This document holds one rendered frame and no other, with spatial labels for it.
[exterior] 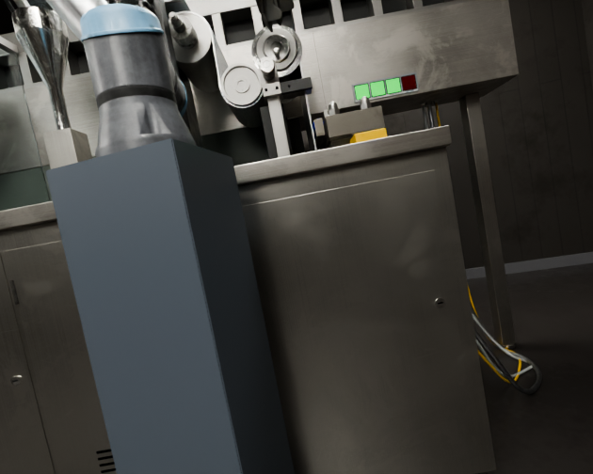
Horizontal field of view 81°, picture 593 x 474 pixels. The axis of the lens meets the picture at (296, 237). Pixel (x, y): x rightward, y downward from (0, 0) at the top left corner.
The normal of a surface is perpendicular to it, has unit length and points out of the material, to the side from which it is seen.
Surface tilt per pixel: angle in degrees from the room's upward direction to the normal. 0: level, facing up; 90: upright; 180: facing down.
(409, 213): 90
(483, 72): 90
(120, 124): 72
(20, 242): 90
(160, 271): 90
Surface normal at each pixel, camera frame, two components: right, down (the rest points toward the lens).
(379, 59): 0.00, 0.07
